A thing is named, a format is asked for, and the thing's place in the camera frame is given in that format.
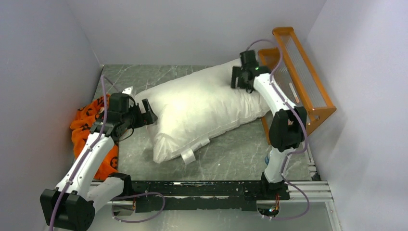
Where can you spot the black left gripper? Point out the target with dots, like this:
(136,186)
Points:
(148,117)

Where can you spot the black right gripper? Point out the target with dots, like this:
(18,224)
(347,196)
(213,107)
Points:
(236,71)

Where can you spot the white pillow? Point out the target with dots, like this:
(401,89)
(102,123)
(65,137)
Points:
(193,109)

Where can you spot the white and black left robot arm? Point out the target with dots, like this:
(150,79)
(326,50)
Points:
(72,204)

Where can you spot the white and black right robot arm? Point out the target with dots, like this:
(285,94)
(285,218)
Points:
(288,128)

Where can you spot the white pink test strip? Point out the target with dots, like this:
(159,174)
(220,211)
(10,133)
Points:
(293,90)

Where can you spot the orange wooden shelf rack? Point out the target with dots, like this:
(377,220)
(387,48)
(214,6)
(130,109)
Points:
(297,68)

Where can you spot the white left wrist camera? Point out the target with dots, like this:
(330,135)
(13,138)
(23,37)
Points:
(128,91)

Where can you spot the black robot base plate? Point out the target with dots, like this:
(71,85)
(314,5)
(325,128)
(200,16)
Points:
(204,195)

